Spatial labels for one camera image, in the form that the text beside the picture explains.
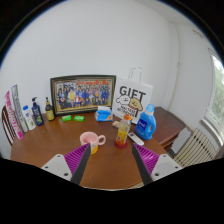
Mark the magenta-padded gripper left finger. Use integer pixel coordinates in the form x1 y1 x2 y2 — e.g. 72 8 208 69
40 143 93 186

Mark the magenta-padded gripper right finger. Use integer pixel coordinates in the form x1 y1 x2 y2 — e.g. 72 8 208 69
131 143 184 186

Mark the orange-capped juice bottle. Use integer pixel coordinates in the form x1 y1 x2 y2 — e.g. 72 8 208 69
114 113 133 148

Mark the white remote control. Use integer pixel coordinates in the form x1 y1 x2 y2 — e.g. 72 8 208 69
127 131 145 147

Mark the pink mug with yellow print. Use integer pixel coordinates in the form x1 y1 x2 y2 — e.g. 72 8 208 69
79 131 107 155

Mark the flat round red coaster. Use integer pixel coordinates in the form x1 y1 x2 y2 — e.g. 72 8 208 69
113 139 129 150

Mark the blue detergent jug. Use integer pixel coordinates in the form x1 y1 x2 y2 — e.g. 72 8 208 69
134 103 157 141

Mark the dark wooden side table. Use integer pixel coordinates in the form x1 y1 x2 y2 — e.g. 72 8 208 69
153 106 186 153

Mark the white radiator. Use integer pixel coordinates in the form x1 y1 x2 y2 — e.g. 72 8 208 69
173 128 221 164

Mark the blue tissue pack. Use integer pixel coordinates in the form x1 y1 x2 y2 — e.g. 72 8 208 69
94 105 114 123

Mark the small dark yellow-labelled bottle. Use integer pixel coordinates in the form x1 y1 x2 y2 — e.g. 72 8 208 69
44 96 56 122

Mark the dark blue pump bottle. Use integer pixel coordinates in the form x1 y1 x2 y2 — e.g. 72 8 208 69
30 96 45 127

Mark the white shampoo bottle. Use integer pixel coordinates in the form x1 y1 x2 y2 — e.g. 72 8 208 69
22 105 37 131

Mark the framed group photo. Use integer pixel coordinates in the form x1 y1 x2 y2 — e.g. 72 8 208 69
49 74 117 116

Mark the white printed paper gift bag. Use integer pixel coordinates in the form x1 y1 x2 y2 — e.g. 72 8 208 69
111 66 154 125

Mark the pink and white tall tube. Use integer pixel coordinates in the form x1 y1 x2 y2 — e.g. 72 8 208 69
3 90 25 141

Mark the dark wooden chair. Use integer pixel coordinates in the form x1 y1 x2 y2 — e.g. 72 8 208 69
0 104 17 148

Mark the blue and white tall tube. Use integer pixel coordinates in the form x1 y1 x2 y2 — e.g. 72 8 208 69
10 84 30 134

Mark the window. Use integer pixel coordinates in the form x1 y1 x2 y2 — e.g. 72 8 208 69
203 49 224 138

